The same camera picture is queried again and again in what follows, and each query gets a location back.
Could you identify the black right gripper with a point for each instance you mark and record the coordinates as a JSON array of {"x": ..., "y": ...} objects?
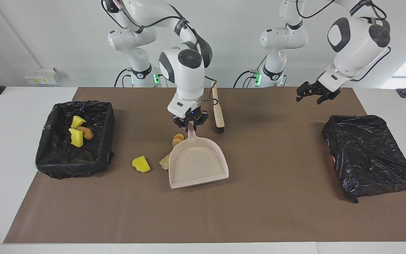
[{"x": 192, "y": 119}]

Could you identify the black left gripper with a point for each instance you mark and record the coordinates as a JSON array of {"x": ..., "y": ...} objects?
[{"x": 323, "y": 89}]

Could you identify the orange croissant toy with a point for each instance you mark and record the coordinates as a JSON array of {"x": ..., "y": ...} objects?
[{"x": 177, "y": 138}]

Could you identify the beige hand brush black bristles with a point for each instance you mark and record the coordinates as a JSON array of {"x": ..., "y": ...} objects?
[{"x": 218, "y": 109}]

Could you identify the beige plastic dustpan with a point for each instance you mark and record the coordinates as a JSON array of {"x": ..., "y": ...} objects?
[{"x": 196, "y": 165}]

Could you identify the pale rock chunk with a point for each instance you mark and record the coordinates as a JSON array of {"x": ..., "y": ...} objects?
[{"x": 164, "y": 163}]

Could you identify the brown peanut toy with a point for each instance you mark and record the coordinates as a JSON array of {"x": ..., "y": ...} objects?
[{"x": 87, "y": 134}]

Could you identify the green and yellow sponge piece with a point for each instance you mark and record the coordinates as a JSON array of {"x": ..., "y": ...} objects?
[{"x": 76, "y": 138}]

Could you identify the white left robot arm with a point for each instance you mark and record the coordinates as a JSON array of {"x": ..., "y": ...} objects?
[{"x": 358, "y": 42}]

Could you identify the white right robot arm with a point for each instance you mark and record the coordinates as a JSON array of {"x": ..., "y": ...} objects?
[{"x": 185, "y": 67}]

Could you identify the open bin with black bag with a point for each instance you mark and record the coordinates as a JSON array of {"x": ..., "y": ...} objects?
[{"x": 58, "y": 158}]

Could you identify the box covered by black bag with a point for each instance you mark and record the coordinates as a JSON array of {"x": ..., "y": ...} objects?
[{"x": 365, "y": 155}]

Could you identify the brown table mat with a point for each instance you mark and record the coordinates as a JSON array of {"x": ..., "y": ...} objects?
[{"x": 203, "y": 211}]

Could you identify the white wall socket box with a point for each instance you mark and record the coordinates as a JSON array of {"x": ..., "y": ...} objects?
[{"x": 41, "y": 76}]

